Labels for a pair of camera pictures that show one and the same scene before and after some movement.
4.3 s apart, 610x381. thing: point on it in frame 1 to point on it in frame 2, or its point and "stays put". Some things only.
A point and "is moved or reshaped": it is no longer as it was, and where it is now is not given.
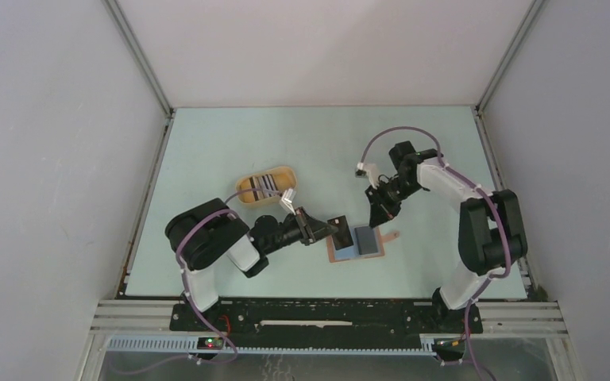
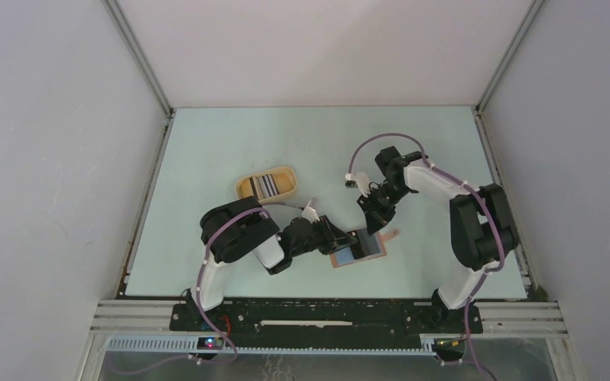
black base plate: x=323 y=319 stays put
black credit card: x=342 y=238 is moved or reshaped
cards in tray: x=264 y=182 stays put
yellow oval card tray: x=265 y=188 stays put
